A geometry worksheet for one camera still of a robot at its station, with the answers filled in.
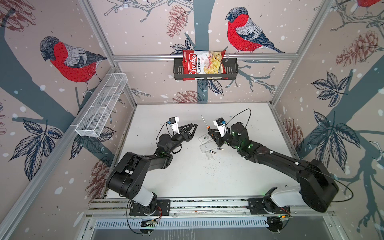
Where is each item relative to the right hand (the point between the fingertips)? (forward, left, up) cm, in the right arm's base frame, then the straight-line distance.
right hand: (208, 134), depth 81 cm
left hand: (+1, +7, +6) cm, 10 cm away
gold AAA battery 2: (+1, -8, -18) cm, 20 cm away
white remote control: (+7, +2, -16) cm, 17 cm away
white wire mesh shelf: (-2, +57, +15) cm, 59 cm away
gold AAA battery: (-1, -2, -17) cm, 17 cm away
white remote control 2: (+2, 0, -17) cm, 17 cm away
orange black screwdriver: (+2, 0, +3) cm, 4 cm away
